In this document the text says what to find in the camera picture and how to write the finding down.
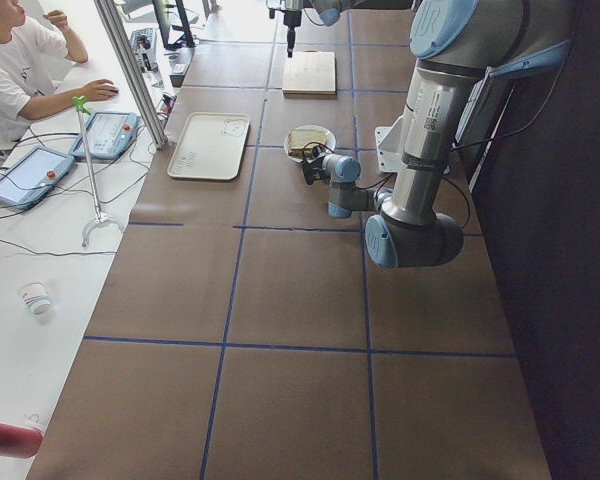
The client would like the aluminium frame post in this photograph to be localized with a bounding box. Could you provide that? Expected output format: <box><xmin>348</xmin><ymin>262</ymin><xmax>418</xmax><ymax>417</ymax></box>
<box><xmin>94</xmin><ymin>0</ymin><xmax>168</xmax><ymax>150</ymax></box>

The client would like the teach pendant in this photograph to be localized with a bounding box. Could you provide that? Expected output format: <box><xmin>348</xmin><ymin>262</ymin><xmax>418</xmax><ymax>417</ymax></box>
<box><xmin>78</xmin><ymin>111</ymin><xmax>140</xmax><ymax>163</ymax></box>
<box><xmin>0</xmin><ymin>146</ymin><xmax>75</xmax><ymax>210</ymax></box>

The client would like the wooden cutting board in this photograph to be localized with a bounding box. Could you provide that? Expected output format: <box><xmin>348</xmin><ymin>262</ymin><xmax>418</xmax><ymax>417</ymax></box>
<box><xmin>282</xmin><ymin>51</ymin><xmax>337</xmax><ymax>95</ymax></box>

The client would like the bread slice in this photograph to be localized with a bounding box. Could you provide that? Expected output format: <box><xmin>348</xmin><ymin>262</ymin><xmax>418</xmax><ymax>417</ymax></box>
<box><xmin>288</xmin><ymin>128</ymin><xmax>327</xmax><ymax>155</ymax></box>

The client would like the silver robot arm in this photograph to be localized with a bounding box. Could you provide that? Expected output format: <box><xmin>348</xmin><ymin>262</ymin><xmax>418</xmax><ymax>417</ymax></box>
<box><xmin>301</xmin><ymin>1</ymin><xmax>576</xmax><ymax>268</ymax></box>
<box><xmin>266</xmin><ymin>0</ymin><xmax>362</xmax><ymax>58</ymax></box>

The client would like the white camera mast base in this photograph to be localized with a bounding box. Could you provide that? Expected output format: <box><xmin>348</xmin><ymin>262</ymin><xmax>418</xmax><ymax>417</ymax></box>
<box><xmin>375</xmin><ymin>117</ymin><xmax>453</xmax><ymax>173</ymax></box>

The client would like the keyboard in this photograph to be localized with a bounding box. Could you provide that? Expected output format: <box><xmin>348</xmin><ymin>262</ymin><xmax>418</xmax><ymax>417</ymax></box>
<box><xmin>129</xmin><ymin>28</ymin><xmax>158</xmax><ymax>73</ymax></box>

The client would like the red bottle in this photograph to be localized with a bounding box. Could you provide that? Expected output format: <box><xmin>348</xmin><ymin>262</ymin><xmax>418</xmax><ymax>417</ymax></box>
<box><xmin>0</xmin><ymin>423</ymin><xmax>43</xmax><ymax>458</ymax></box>

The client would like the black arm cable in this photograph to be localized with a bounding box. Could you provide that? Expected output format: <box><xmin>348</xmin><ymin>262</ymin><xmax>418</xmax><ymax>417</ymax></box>
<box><xmin>354</xmin><ymin>49</ymin><xmax>571</xmax><ymax>236</ymax></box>

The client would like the cream bear tray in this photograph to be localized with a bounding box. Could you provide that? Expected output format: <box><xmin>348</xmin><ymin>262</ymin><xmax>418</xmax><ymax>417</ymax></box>
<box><xmin>167</xmin><ymin>112</ymin><xmax>250</xmax><ymax>181</ymax></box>

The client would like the black monitor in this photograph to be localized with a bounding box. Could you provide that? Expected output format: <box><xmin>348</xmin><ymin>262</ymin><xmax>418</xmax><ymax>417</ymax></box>
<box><xmin>152</xmin><ymin>0</ymin><xmax>195</xmax><ymax>51</ymax></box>

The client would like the person in white shirt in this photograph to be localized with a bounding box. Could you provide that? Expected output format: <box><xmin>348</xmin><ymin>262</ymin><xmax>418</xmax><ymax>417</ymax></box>
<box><xmin>0</xmin><ymin>1</ymin><xmax>118</xmax><ymax>142</ymax></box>

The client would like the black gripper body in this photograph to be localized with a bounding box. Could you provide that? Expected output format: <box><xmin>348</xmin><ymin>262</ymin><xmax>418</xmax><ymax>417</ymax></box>
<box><xmin>267</xmin><ymin>0</ymin><xmax>302</xmax><ymax>44</ymax></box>
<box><xmin>301</xmin><ymin>144</ymin><xmax>330</xmax><ymax>185</ymax></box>

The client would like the green handled reacher grabber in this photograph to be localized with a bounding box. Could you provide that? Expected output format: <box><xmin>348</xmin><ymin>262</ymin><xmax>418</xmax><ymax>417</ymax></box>
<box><xmin>72</xmin><ymin>96</ymin><xmax>125</xmax><ymax>248</ymax></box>

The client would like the far teach pendant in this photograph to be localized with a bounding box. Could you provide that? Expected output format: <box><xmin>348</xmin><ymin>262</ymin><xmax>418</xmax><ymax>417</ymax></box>
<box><xmin>78</xmin><ymin>111</ymin><xmax>140</xmax><ymax>163</ymax></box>

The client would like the white round plate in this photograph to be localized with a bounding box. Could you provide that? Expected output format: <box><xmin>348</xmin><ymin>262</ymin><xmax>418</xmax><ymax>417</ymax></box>
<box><xmin>283</xmin><ymin>125</ymin><xmax>336</xmax><ymax>163</ymax></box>

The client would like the paper cup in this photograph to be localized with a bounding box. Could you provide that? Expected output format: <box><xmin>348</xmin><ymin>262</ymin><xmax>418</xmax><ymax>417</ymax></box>
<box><xmin>18</xmin><ymin>282</ymin><xmax>51</xmax><ymax>315</ymax></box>

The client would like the near teach pendant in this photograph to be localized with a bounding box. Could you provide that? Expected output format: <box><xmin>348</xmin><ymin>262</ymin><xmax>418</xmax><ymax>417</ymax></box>
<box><xmin>0</xmin><ymin>146</ymin><xmax>75</xmax><ymax>210</ymax></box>

